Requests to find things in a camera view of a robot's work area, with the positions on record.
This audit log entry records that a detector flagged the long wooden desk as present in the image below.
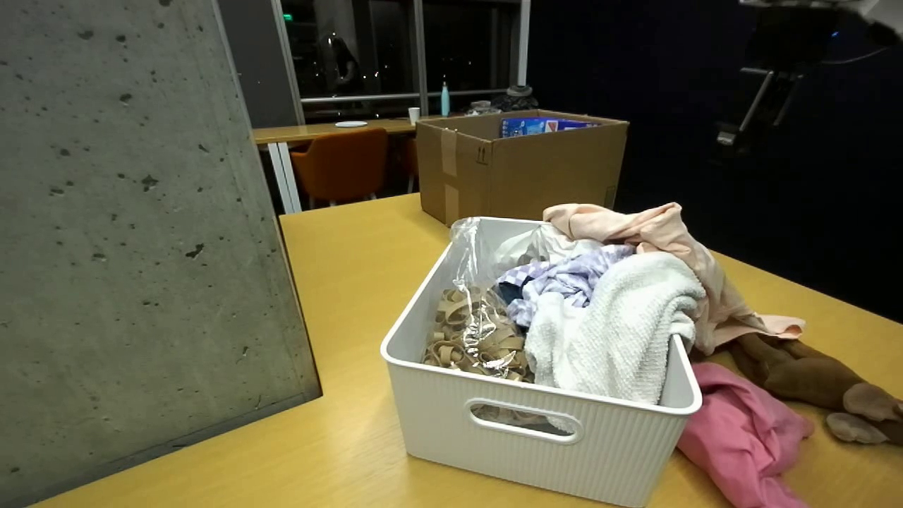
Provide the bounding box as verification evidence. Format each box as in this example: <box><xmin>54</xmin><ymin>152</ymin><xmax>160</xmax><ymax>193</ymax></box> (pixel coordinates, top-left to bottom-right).
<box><xmin>249</xmin><ymin>114</ymin><xmax>421</xmax><ymax>151</ymax></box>

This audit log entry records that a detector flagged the blue carton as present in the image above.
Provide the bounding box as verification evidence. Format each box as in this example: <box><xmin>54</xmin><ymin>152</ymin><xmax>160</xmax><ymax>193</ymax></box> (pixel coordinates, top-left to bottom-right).
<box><xmin>497</xmin><ymin>114</ymin><xmax>592</xmax><ymax>141</ymax></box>

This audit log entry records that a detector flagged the orange chair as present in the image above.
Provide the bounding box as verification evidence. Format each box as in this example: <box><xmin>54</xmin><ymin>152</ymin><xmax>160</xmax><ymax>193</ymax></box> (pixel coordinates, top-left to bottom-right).
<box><xmin>287</xmin><ymin>124</ymin><xmax>393</xmax><ymax>212</ymax></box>

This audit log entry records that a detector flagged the cardboard box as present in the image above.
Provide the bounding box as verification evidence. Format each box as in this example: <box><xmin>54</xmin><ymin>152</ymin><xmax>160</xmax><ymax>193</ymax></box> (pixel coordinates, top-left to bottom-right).
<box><xmin>413</xmin><ymin>109</ymin><xmax>633</xmax><ymax>230</ymax></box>

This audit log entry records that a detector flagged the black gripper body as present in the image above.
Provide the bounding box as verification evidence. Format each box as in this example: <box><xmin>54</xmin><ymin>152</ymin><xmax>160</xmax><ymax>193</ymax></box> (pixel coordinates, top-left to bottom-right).
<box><xmin>715</xmin><ymin>8</ymin><xmax>849</xmax><ymax>151</ymax></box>

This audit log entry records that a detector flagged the concrete pillar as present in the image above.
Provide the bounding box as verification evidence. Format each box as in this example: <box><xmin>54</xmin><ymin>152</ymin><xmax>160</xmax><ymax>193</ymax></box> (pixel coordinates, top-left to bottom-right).
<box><xmin>0</xmin><ymin>0</ymin><xmax>325</xmax><ymax>485</ymax></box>

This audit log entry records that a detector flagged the white terry towel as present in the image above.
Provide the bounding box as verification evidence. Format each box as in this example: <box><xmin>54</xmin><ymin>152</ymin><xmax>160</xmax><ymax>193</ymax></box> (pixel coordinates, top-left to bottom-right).
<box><xmin>523</xmin><ymin>251</ymin><xmax>709</xmax><ymax>409</ymax></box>

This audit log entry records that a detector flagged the clear bag of brown pieces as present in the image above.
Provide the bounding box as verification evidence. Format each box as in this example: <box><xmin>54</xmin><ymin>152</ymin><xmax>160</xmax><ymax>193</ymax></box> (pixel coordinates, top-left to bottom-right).
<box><xmin>421</xmin><ymin>214</ymin><xmax>540</xmax><ymax>384</ymax></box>

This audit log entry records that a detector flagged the beige printed t-shirt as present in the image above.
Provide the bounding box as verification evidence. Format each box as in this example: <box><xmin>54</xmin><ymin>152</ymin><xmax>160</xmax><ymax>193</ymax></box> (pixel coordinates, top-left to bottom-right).
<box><xmin>540</xmin><ymin>199</ymin><xmax>808</xmax><ymax>358</ymax></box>

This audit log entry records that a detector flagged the pink cloth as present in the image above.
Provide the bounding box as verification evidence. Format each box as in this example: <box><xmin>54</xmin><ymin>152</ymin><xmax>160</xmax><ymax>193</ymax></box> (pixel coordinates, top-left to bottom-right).
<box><xmin>674</xmin><ymin>358</ymin><xmax>819</xmax><ymax>508</ymax></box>

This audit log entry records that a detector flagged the brown moose plush toy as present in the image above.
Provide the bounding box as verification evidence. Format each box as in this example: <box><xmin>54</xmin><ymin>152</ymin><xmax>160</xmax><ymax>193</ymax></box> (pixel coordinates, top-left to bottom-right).
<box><xmin>719</xmin><ymin>330</ymin><xmax>903</xmax><ymax>450</ymax></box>

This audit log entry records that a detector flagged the lavender patterned cloth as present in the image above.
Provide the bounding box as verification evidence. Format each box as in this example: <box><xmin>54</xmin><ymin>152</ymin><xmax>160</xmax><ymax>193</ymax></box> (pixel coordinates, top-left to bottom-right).
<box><xmin>493</xmin><ymin>243</ymin><xmax>639</xmax><ymax>330</ymax></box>

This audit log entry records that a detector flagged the white plastic basket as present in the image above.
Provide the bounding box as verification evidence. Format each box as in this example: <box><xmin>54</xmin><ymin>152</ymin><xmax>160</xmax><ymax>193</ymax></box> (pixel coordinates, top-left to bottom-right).
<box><xmin>377</xmin><ymin>214</ymin><xmax>705</xmax><ymax>508</ymax></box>

